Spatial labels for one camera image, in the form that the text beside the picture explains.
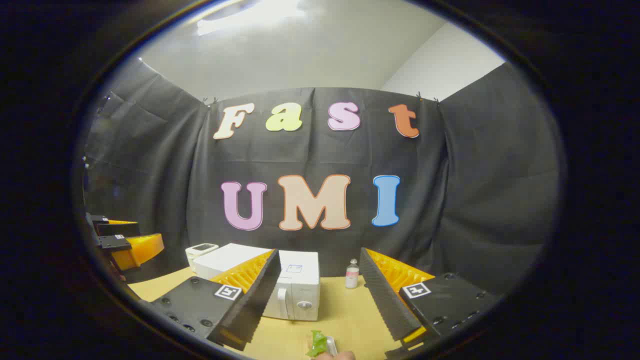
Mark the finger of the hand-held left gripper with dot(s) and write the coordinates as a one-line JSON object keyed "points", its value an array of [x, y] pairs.
{"points": [[114, 243], [120, 229]]}

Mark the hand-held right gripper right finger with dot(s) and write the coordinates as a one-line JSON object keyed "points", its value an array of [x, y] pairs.
{"points": [[385, 305]]}

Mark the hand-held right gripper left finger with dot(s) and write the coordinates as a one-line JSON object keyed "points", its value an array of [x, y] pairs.
{"points": [[257, 305]]}

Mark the white microwave oven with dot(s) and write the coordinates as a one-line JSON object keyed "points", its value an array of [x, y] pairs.
{"points": [[300, 280]]}

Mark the toast sandwich with lettuce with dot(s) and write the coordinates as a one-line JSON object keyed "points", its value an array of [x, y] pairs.
{"points": [[318, 342]]}

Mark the small glass bottle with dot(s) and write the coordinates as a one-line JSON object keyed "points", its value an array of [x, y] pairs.
{"points": [[352, 277]]}

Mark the white toaster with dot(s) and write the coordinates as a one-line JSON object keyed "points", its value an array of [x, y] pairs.
{"points": [[197, 255]]}

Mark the black backdrop cloth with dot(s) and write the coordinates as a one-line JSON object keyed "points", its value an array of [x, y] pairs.
{"points": [[450, 200]]}

